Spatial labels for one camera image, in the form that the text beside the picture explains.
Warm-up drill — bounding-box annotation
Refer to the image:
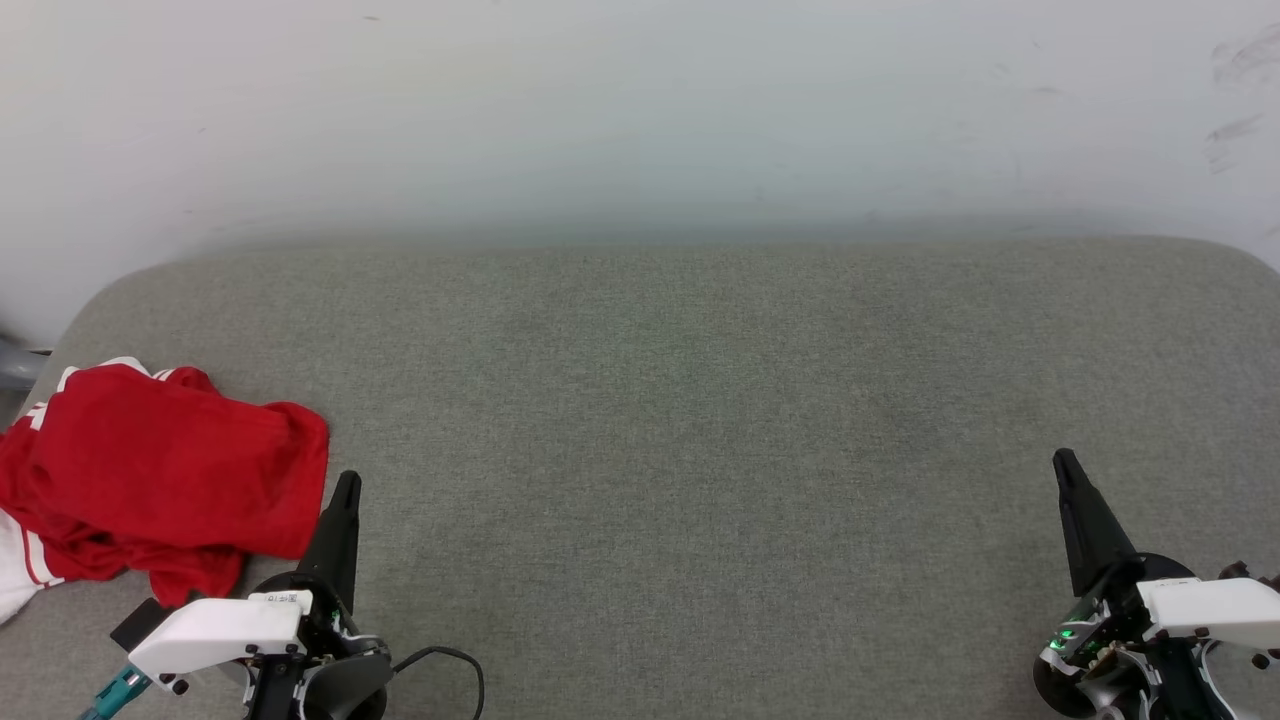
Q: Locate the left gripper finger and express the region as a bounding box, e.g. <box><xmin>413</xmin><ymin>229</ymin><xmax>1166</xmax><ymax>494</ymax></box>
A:
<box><xmin>297</xmin><ymin>470</ymin><xmax>363</xmax><ymax>614</ymax></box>

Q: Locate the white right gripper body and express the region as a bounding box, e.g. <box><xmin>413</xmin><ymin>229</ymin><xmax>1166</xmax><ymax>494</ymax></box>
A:
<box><xmin>1033</xmin><ymin>553</ymin><xmax>1280</xmax><ymax>720</ymax></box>

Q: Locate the grey metal frame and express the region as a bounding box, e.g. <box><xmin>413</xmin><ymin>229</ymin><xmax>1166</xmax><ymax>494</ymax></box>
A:
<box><xmin>0</xmin><ymin>335</ymin><xmax>53</xmax><ymax>393</ymax></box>

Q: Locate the red basketball jersey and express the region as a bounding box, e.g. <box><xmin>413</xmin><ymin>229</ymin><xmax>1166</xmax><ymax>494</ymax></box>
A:
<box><xmin>0</xmin><ymin>357</ymin><xmax>331</xmax><ymax>626</ymax></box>

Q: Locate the teal cable connector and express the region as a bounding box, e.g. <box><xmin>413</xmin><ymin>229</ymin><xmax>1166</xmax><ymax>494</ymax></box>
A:
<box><xmin>78</xmin><ymin>664</ymin><xmax>153</xmax><ymax>720</ymax></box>

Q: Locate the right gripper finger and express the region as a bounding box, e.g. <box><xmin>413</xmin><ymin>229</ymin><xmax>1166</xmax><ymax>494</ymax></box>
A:
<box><xmin>1052</xmin><ymin>448</ymin><xmax>1141</xmax><ymax>599</ymax></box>

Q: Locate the thin black cable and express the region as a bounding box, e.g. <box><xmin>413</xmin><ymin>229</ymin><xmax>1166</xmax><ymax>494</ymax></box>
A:
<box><xmin>388</xmin><ymin>646</ymin><xmax>487</xmax><ymax>720</ymax></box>

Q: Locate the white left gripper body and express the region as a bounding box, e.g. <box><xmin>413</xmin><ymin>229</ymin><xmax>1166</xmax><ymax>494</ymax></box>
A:
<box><xmin>128</xmin><ymin>572</ymin><xmax>367</xmax><ymax>720</ymax></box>

